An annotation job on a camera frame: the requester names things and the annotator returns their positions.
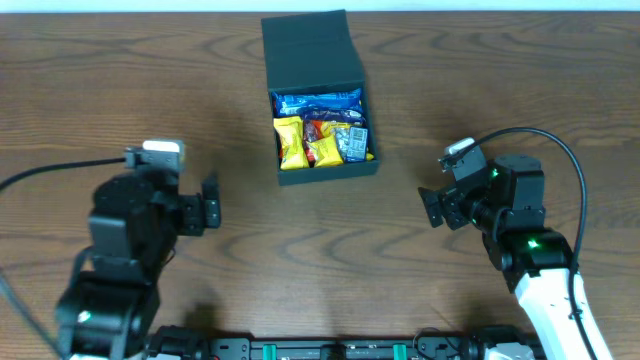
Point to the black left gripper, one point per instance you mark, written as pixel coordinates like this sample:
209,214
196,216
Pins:
201,212

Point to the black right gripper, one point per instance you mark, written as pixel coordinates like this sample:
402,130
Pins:
452,203

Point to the small blue barcode packet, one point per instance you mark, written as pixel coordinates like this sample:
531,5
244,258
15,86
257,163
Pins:
357,144

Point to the yellow double snack packet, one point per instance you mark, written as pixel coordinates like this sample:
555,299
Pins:
292,154

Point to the yellow Hacks sweets bag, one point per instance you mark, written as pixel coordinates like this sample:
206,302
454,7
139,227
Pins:
340,131

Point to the light blue snack packet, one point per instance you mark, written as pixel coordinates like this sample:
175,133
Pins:
296,104

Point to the red Hacks sweets bag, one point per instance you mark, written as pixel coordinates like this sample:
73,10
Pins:
312,142

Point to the dark green gift box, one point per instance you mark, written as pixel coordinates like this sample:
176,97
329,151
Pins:
314,54

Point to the dark blue chocolate bar wrapper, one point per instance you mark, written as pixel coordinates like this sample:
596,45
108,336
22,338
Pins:
337,115

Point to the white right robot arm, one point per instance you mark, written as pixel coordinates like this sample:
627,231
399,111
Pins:
503,198

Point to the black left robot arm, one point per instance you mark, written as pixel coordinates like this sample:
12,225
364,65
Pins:
113,295

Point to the black mounting rail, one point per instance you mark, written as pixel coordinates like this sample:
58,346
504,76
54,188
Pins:
493,342

